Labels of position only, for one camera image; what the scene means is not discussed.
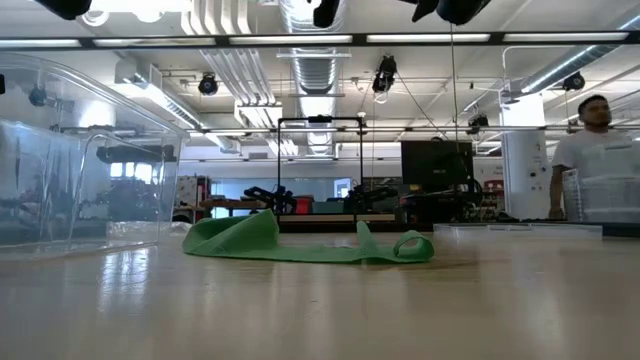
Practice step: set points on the black monitor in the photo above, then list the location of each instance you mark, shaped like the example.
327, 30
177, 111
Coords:
435, 165

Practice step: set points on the other station black robot arm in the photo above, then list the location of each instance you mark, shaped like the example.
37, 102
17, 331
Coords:
272, 197
370, 196

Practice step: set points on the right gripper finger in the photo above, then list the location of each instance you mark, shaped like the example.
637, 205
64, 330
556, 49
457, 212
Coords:
425, 6

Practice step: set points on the light green bandage strip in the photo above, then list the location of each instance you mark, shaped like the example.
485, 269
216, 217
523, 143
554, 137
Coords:
235, 240

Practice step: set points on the stack of clear bins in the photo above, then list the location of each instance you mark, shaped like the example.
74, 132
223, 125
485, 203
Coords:
610, 200

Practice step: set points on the black aluminium table frame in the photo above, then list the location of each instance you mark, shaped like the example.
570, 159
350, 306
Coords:
496, 38

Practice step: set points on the clear plastic bin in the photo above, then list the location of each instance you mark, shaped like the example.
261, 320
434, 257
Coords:
50, 150

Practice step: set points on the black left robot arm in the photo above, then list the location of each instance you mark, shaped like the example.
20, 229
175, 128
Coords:
65, 7

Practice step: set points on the person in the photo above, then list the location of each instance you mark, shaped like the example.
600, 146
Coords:
592, 112

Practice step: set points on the white column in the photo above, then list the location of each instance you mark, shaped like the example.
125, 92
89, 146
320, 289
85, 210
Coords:
525, 175

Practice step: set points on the wooden workbench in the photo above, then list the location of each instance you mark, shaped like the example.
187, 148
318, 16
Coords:
235, 203

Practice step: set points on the black ceiling spotlight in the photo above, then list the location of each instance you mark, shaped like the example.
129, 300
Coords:
478, 121
575, 81
386, 72
208, 85

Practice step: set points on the silver ventilation duct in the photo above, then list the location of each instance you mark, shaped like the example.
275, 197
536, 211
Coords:
575, 60

